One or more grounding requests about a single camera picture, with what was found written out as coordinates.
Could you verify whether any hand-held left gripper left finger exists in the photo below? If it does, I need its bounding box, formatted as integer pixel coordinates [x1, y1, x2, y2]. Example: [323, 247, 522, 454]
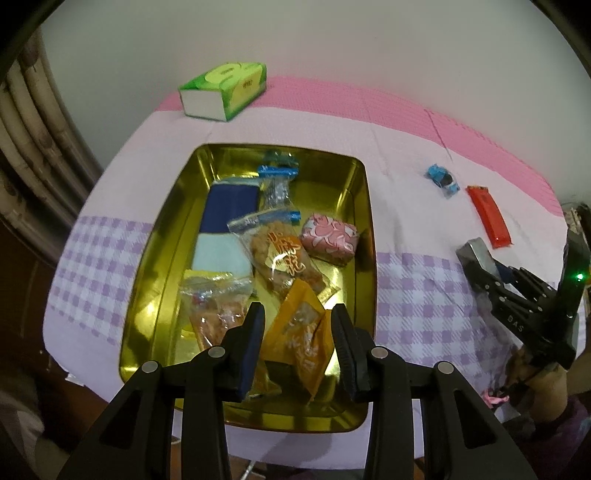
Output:
[58, 302, 267, 480]

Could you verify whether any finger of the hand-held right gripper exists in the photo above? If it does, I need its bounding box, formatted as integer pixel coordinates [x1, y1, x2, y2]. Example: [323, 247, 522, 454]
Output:
[498, 265, 558, 306]
[456, 237, 539, 343]

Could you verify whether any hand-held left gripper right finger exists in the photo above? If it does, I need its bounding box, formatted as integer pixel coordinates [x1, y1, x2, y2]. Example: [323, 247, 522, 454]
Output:
[331, 303, 539, 480]

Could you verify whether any red snack packet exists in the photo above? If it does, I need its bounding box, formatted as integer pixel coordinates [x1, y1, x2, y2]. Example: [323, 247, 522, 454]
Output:
[465, 185, 514, 250]

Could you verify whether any clear packet of orange snacks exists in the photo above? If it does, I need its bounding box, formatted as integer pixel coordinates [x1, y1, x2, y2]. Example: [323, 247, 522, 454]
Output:
[179, 271, 282, 400]

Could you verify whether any yellow orange snack packet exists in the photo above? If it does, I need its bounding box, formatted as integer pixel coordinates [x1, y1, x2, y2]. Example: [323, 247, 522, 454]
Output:
[259, 278, 335, 407]

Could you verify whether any clear packet of dough twists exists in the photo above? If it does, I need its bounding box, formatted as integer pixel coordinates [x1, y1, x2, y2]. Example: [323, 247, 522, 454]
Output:
[227, 209, 341, 306]

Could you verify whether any pink patterned snack packet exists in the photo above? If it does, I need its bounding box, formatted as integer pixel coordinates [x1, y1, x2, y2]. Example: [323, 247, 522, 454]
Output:
[300, 213, 360, 266]

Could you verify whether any gold tin box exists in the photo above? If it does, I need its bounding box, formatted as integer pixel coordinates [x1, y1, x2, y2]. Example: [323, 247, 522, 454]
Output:
[119, 143, 378, 433]

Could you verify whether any navy and pale blue packet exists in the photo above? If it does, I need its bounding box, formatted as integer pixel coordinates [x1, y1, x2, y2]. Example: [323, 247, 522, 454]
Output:
[191, 178, 262, 278]

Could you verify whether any silver packet with blue seal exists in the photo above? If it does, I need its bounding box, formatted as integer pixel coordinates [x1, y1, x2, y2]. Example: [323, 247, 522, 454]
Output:
[257, 164, 300, 212]

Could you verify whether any person's right hand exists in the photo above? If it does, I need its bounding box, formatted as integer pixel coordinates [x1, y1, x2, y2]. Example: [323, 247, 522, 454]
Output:
[505, 346, 572, 422]

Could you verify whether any pink and lilac checked cloth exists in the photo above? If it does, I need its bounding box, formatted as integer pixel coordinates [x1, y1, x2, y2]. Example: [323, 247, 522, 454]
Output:
[44, 76, 566, 467]

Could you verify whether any blue candy packet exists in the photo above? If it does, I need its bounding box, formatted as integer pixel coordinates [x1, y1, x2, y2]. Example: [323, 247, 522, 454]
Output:
[425, 164, 461, 198]

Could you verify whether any pink ribbon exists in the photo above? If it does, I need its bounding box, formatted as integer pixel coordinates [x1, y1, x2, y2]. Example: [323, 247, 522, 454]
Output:
[480, 388, 511, 408]

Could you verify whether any person's purple clothing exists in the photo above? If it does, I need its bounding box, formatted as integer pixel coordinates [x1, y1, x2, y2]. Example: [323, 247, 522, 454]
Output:
[531, 397, 591, 480]

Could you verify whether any green tissue pack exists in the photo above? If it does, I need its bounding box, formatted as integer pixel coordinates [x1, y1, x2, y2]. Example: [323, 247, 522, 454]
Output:
[178, 61, 269, 123]

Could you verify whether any bamboo furniture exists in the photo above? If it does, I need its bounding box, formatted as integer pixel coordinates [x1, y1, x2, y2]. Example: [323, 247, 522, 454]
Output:
[0, 37, 105, 265]

